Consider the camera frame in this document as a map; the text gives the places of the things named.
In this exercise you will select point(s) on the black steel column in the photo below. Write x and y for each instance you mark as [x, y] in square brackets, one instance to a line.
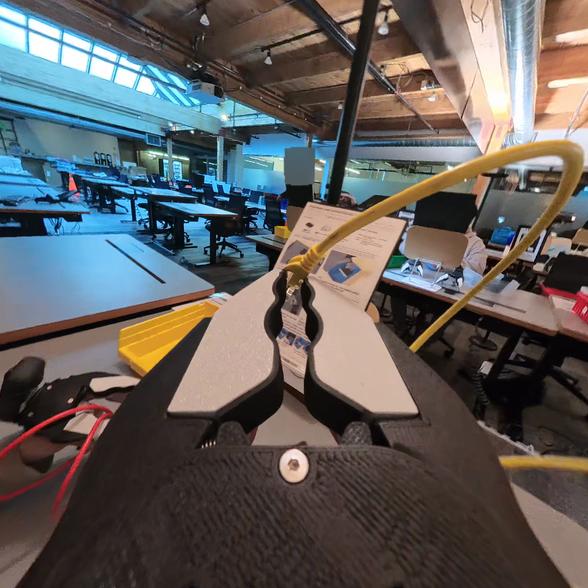
[354, 101]

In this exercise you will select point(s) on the instruction sheet board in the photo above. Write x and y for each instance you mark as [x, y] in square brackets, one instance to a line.
[354, 243]

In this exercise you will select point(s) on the red plastic bin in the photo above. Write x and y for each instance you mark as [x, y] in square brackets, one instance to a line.
[568, 303]

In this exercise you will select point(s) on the yellow plastic bin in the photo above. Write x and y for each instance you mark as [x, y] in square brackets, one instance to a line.
[161, 340]

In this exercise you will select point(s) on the grey topped wooden desk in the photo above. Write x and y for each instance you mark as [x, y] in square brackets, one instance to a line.
[64, 276]

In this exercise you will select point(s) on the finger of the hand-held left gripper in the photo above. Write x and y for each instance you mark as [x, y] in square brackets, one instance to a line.
[84, 423]
[115, 384]

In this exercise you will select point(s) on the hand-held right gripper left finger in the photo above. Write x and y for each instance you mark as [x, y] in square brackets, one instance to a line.
[230, 358]

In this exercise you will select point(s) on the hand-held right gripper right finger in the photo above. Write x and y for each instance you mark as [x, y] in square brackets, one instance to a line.
[363, 358]

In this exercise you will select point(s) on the silver ventilation duct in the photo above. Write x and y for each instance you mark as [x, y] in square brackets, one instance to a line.
[521, 64]

